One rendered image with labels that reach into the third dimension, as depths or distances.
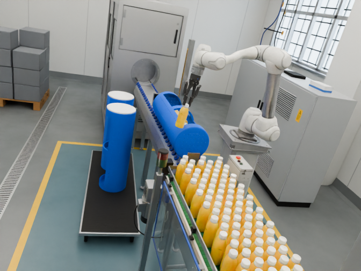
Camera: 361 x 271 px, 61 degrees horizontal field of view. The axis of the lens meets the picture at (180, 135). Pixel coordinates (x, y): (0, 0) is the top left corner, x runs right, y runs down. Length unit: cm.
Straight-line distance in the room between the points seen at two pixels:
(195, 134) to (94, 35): 521
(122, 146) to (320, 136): 220
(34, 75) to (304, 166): 417
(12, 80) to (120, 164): 293
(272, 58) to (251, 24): 543
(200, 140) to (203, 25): 527
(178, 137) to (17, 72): 366
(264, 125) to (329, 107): 126
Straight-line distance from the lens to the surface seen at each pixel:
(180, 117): 223
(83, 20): 720
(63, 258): 284
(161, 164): 180
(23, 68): 543
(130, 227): 290
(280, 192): 395
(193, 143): 235
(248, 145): 270
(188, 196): 195
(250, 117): 271
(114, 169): 313
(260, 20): 786
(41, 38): 569
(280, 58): 235
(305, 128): 364
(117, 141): 298
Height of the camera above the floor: 206
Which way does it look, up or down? 23 degrees down
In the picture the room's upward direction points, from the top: 12 degrees clockwise
